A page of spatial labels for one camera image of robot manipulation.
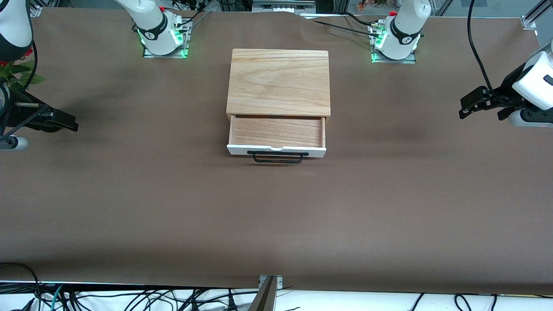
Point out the light wooden drawer cabinet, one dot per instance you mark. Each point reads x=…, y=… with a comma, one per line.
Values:
x=278, y=82

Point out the aluminium corner profile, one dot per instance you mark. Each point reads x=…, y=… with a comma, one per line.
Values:
x=533, y=17
x=34, y=9

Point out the grey power strip box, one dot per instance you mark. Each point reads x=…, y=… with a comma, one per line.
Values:
x=283, y=6

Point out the red rose green leaves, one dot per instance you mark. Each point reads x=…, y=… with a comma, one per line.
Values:
x=23, y=77

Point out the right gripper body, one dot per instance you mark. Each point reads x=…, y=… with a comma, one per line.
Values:
x=18, y=114

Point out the brown table cover sheet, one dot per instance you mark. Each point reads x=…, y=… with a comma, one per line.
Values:
x=276, y=216

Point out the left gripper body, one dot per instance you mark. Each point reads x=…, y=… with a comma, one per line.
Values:
x=506, y=91

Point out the wooden drawer white front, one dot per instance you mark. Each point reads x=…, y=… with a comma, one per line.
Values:
x=276, y=131

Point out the aluminium camera post with bracket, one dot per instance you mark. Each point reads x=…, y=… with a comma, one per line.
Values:
x=265, y=298

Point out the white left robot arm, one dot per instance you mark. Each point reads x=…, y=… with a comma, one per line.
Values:
x=404, y=26

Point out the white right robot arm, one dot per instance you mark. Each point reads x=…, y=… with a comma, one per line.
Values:
x=149, y=17

